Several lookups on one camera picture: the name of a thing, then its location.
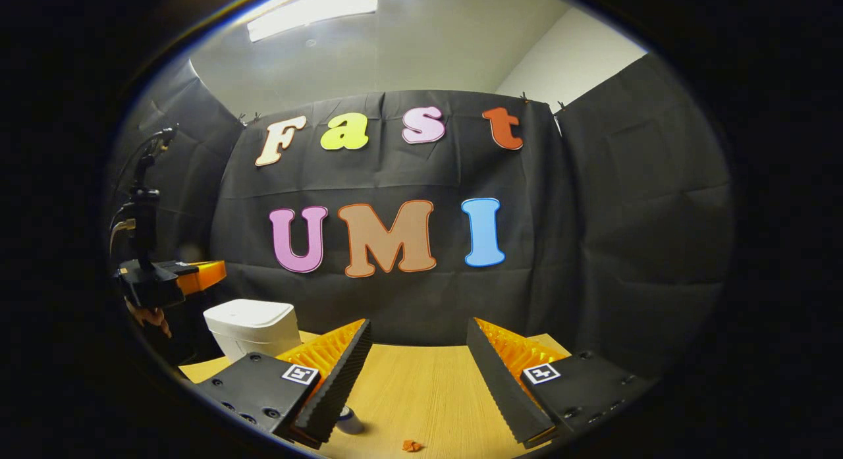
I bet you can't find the wooden desktop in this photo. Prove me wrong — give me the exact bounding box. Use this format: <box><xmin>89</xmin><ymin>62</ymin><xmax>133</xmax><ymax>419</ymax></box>
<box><xmin>178</xmin><ymin>331</ymin><xmax>572</xmax><ymax>459</ymax></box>

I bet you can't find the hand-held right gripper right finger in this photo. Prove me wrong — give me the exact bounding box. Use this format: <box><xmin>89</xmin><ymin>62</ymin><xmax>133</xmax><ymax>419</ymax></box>
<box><xmin>466</xmin><ymin>317</ymin><xmax>659</xmax><ymax>448</ymax></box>

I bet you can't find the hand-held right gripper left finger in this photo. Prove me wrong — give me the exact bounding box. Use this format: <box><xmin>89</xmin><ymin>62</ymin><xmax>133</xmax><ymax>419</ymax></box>
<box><xmin>196</xmin><ymin>318</ymin><xmax>373</xmax><ymax>450</ymax></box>

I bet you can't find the silver blue pop can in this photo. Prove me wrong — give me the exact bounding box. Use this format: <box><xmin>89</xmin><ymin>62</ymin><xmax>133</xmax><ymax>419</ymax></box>
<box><xmin>337</xmin><ymin>406</ymin><xmax>364</xmax><ymax>435</ymax></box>

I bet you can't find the white desktop garbage bin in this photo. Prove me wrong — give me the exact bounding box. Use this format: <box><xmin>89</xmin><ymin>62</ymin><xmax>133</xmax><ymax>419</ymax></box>
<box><xmin>203</xmin><ymin>299</ymin><xmax>302</xmax><ymax>362</ymax></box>

